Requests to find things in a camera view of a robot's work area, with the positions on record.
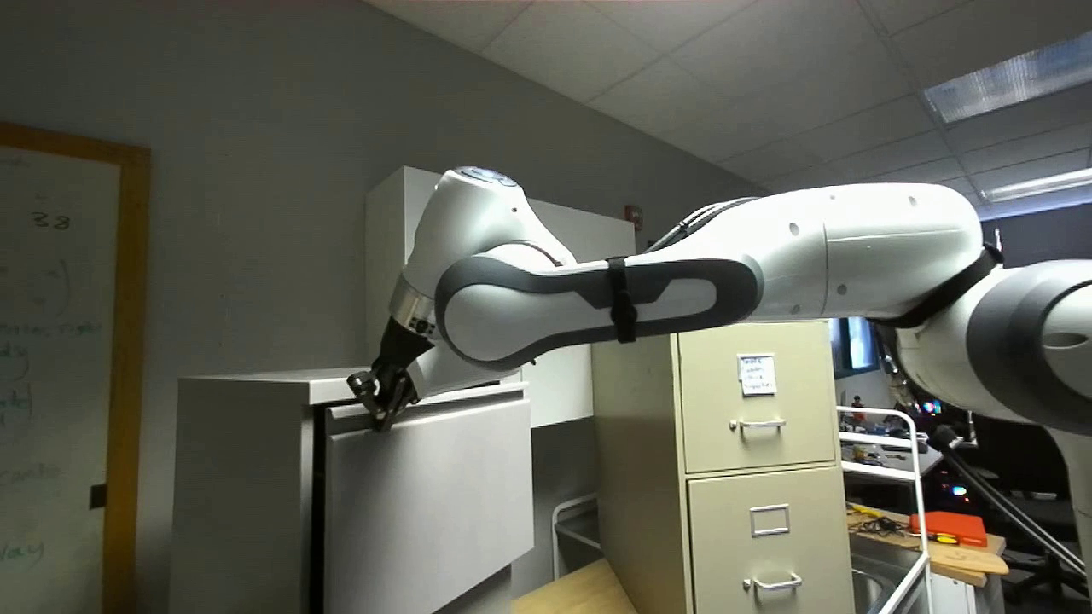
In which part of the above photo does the black stand pole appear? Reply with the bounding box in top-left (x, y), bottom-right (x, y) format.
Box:
top-left (904, 399), bottom-right (1092, 577)

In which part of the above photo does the orange tool case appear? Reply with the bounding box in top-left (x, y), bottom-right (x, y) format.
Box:
top-left (921, 507), bottom-right (993, 551)

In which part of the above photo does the grey metal cabinet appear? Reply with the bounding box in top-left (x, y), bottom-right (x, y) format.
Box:
top-left (168, 373), bottom-right (538, 614)

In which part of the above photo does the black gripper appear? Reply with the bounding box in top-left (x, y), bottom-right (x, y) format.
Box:
top-left (344, 314), bottom-right (435, 433)

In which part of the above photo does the grey cabinet drawer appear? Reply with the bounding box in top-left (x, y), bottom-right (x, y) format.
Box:
top-left (321, 386), bottom-right (537, 614)

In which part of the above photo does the white wire rack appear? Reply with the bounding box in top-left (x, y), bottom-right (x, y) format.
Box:
top-left (836, 403), bottom-right (930, 614)

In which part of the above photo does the large ceiling light panel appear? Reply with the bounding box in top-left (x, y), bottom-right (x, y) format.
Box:
top-left (921, 28), bottom-right (1092, 126)

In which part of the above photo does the black strap on arm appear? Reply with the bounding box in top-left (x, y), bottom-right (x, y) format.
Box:
top-left (604, 257), bottom-right (641, 346)

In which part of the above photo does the beige drawer with empty label holder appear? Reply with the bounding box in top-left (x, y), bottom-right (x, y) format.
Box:
top-left (685, 464), bottom-right (855, 614)

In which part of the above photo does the narrow ceiling light strip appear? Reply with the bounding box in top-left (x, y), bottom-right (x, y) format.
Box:
top-left (978, 164), bottom-right (1092, 207)

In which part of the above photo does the beige drawer with paper label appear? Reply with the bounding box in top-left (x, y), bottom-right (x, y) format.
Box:
top-left (675, 320), bottom-right (843, 473)

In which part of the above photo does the white paper label card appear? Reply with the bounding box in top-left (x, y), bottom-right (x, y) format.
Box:
top-left (735, 350), bottom-right (782, 403)

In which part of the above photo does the silver drawer handle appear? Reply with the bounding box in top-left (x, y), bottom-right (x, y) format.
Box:
top-left (740, 569), bottom-right (804, 603)
top-left (728, 413), bottom-right (788, 443)

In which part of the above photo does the beige filing cabinet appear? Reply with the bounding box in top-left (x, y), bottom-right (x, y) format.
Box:
top-left (586, 320), bottom-right (855, 614)

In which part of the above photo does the whiteboard with wooden frame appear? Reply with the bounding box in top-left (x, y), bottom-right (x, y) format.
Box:
top-left (0, 119), bottom-right (152, 614)

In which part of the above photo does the metal label holder frame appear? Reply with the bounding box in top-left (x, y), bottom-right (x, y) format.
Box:
top-left (747, 503), bottom-right (794, 543)

